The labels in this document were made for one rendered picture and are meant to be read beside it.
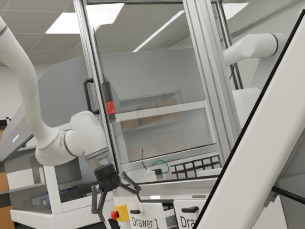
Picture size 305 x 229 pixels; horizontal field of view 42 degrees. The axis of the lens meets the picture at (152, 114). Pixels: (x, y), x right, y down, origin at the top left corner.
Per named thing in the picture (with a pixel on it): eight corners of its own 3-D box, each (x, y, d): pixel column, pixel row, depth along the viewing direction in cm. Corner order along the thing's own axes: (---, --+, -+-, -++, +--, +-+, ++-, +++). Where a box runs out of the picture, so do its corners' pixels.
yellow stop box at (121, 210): (120, 222, 176) (117, 206, 177) (115, 221, 183) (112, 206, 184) (131, 219, 179) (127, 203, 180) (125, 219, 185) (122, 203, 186)
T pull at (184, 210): (193, 213, 120) (192, 208, 120) (181, 212, 127) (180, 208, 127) (203, 210, 122) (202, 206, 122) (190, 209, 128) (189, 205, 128)
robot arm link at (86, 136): (115, 143, 147) (87, 155, 152) (98, 105, 147) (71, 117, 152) (100, 150, 137) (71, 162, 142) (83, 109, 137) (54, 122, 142)
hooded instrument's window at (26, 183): (51, 215, 215) (36, 133, 220) (11, 209, 372) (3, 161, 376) (218, 171, 268) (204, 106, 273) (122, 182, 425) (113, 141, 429)
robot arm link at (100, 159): (111, 145, 142) (118, 161, 142) (103, 148, 150) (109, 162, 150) (89, 155, 138) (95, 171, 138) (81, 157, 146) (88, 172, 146)
